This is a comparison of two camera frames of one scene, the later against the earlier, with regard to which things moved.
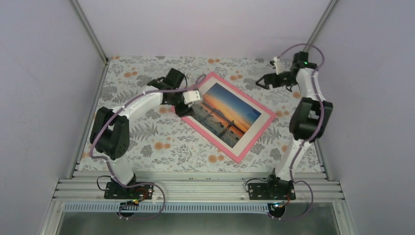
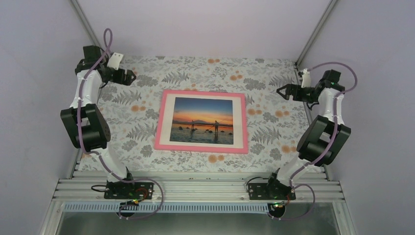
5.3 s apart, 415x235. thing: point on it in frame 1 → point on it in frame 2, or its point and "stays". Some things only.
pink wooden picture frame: (206, 79) → (244, 150)
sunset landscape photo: (225, 114) → (204, 120)
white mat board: (250, 133) → (238, 134)
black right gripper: (268, 77) → (289, 91)
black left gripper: (183, 111) → (127, 81)
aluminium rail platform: (318, 209) stays
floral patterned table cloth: (160, 140) stays
